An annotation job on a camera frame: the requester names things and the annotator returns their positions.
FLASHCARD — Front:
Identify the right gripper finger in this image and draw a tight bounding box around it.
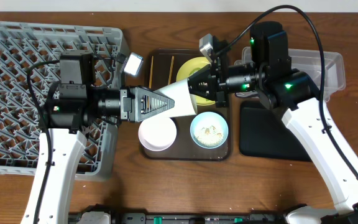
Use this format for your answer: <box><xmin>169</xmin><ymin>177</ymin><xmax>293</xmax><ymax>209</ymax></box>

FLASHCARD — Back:
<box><xmin>188</xmin><ymin>64</ymin><xmax>213</xmax><ymax>86</ymax></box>
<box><xmin>188</xmin><ymin>86</ymin><xmax>216</xmax><ymax>101</ymax></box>

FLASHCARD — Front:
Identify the white round bowl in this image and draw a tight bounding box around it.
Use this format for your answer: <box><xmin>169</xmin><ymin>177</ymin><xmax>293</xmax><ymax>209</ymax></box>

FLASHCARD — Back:
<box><xmin>138</xmin><ymin>118</ymin><xmax>177</xmax><ymax>152</ymax></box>

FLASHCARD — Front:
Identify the wooden chopstick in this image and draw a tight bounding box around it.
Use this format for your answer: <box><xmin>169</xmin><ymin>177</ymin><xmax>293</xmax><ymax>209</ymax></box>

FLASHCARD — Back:
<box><xmin>167</xmin><ymin>56</ymin><xmax>175</xmax><ymax>85</ymax></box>
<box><xmin>148</xmin><ymin>55</ymin><xmax>154</xmax><ymax>89</ymax></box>

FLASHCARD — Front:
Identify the light blue bowl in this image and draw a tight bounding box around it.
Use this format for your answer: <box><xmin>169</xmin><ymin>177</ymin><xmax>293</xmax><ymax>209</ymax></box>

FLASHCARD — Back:
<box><xmin>190</xmin><ymin>111</ymin><xmax>229</xmax><ymax>149</ymax></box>

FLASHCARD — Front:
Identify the pile of rice scraps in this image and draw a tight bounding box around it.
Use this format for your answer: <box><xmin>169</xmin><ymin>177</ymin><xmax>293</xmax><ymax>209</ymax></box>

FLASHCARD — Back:
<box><xmin>195</xmin><ymin>125</ymin><xmax>223</xmax><ymax>147</ymax></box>

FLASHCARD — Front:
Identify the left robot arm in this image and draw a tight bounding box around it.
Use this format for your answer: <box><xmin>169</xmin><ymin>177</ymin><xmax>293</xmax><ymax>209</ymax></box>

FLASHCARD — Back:
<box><xmin>22</xmin><ymin>50</ymin><xmax>175</xmax><ymax>223</ymax></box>

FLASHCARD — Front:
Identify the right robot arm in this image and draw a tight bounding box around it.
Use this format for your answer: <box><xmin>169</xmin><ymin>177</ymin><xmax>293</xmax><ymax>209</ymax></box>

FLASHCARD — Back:
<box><xmin>188</xmin><ymin>21</ymin><xmax>358</xmax><ymax>223</ymax></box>

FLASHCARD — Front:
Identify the yellow round plate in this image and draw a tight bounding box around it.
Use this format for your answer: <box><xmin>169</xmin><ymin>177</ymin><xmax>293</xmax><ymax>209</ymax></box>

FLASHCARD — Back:
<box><xmin>176</xmin><ymin>57</ymin><xmax>215</xmax><ymax>106</ymax></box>

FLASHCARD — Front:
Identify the dark brown serving tray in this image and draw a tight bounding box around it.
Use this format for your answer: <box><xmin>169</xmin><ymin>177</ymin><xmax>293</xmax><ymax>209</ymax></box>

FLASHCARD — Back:
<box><xmin>139</xmin><ymin>49</ymin><xmax>232</xmax><ymax>161</ymax></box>

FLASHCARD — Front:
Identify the black rectangular tray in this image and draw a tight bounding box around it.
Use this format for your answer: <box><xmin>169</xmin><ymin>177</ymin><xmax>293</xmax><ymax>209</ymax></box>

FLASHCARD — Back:
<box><xmin>239</xmin><ymin>101</ymin><xmax>311</xmax><ymax>162</ymax></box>

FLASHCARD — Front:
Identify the clear plastic bin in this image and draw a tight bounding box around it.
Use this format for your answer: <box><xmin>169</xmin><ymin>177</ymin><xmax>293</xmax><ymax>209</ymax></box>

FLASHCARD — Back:
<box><xmin>232</xmin><ymin>46</ymin><xmax>346</xmax><ymax>103</ymax></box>

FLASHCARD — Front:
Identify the grey plastic dish rack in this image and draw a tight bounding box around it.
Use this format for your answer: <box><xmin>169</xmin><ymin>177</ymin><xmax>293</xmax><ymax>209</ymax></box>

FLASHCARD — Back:
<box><xmin>0</xmin><ymin>21</ymin><xmax>130</xmax><ymax>175</ymax></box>

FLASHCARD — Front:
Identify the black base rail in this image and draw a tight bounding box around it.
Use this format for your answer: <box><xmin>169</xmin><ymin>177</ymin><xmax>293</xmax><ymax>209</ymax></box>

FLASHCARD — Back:
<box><xmin>68</xmin><ymin>205</ymin><xmax>307</xmax><ymax>224</ymax></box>

